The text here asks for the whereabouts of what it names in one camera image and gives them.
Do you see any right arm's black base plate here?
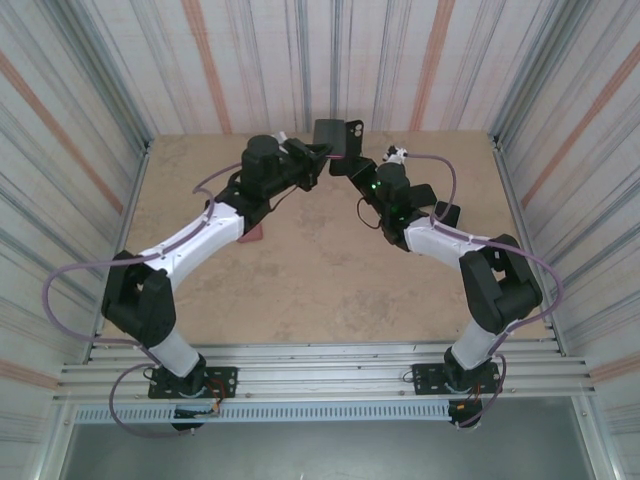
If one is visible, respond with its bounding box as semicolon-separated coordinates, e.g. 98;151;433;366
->
410;363;501;396

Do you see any thin black cable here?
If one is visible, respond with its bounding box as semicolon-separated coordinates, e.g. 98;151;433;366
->
355;197;385;231

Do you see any aluminium side rail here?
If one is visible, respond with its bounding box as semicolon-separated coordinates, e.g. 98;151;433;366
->
489;132;566;359
84;135;154;364

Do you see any aluminium rail frame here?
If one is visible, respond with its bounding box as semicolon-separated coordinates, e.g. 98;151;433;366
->
52;339;599;406

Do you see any right arm's purple cable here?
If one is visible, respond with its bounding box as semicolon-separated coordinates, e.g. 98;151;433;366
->
405;152;564;430

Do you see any left arm's black base plate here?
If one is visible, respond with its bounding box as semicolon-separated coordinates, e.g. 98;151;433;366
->
148;366;239;400

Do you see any slotted grey cable duct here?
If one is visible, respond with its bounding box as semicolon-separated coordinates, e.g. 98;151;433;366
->
73;403;451;424

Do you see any left arm's purple cable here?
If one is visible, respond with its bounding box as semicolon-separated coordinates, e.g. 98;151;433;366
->
42;160;244;439

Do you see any arm's purple cable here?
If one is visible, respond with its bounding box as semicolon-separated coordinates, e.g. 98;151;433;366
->
405;152;564;430
42;160;244;439

